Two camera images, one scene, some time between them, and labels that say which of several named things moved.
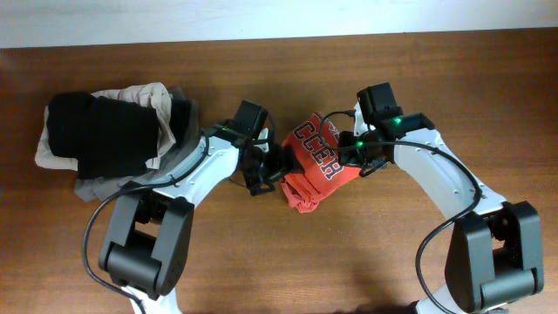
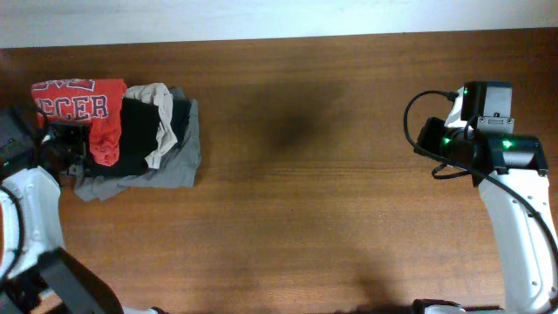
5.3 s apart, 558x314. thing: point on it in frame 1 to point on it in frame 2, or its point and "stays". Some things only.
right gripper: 349,157 to 425,140
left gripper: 283,161 to 75,133
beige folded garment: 150,94 stays
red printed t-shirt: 313,151 to 98,101
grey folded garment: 101,188 stays
